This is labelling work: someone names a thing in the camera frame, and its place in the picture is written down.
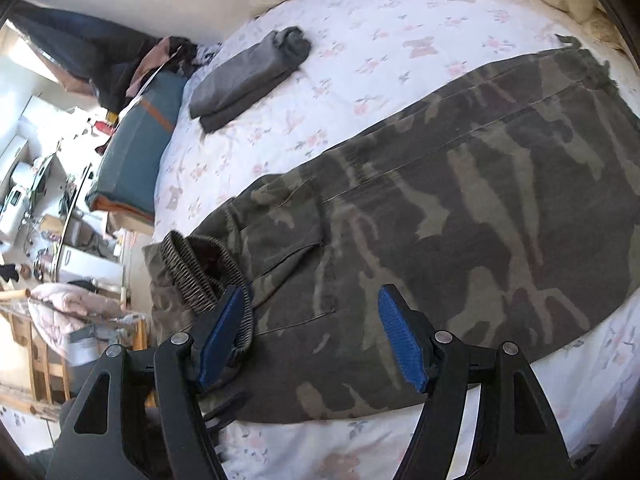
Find dark hanging clothes pile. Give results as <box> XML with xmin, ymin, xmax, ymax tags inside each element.
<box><xmin>8</xmin><ymin>1</ymin><xmax>218</xmax><ymax>113</ymax></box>

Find floral white bed sheet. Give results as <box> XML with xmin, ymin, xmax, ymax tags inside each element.
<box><xmin>154</xmin><ymin>0</ymin><xmax>639</xmax><ymax>479</ymax></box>

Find teal bed footboard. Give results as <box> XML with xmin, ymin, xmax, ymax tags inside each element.
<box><xmin>85</xmin><ymin>72</ymin><xmax>186</xmax><ymax>221</ymax></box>

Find pink blanket on chair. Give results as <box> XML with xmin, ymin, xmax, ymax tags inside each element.
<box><xmin>27</xmin><ymin>283</ymin><xmax>148</xmax><ymax>358</ymax></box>

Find white washing machine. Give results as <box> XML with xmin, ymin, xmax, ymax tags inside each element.
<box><xmin>0</xmin><ymin>154</ymin><xmax>54</xmax><ymax>245</ymax></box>

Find camouflage pants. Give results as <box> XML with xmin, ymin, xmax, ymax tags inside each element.
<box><xmin>144</xmin><ymin>47</ymin><xmax>639</xmax><ymax>424</ymax></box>

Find folded grey garment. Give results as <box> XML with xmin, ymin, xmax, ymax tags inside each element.
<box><xmin>189</xmin><ymin>26</ymin><xmax>311</xmax><ymax>133</ymax></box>

